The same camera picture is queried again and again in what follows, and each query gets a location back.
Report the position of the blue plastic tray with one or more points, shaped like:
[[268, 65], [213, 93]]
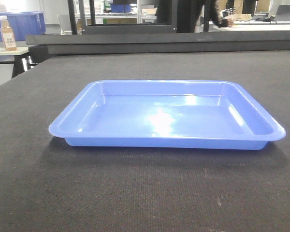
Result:
[[166, 113]]

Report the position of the person in black clothes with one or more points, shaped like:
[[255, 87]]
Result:
[[188, 11]]

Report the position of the white chair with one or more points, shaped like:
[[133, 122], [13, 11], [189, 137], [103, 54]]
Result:
[[65, 25]]

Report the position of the white side table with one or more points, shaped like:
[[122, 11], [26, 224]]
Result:
[[19, 54]]

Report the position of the blue storage crate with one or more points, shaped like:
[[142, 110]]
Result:
[[25, 23]]

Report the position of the orange juice bottle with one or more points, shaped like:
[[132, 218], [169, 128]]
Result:
[[7, 34]]

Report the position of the grey laptop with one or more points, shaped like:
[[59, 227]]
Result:
[[283, 13]]

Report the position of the black metal frame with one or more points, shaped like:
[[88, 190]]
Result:
[[133, 28]]

